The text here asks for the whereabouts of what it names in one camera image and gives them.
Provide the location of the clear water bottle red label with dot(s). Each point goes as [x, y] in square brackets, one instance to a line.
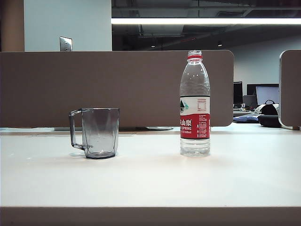
[195, 127]

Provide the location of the metal wall switch plate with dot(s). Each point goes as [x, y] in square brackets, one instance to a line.
[65, 44]

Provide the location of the transparent grey plastic mug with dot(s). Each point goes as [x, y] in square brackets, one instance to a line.
[101, 131]

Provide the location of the silver monitor stand base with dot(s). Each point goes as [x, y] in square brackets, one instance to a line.
[160, 128]

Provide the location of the long ceiling light strip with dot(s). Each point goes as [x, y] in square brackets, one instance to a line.
[200, 21]

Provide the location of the wide brown desk partition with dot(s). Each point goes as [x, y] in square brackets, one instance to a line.
[117, 82]

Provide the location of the black monitor with lit screen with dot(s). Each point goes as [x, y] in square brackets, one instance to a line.
[268, 94]

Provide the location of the black round bag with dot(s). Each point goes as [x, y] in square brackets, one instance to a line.
[270, 120]

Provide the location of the blue cloth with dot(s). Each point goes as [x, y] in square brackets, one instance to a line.
[244, 118]

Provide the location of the black monitor seen edge-on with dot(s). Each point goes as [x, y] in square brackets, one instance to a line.
[238, 94]

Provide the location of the narrow brown desk partition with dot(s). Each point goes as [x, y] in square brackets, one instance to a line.
[291, 89]

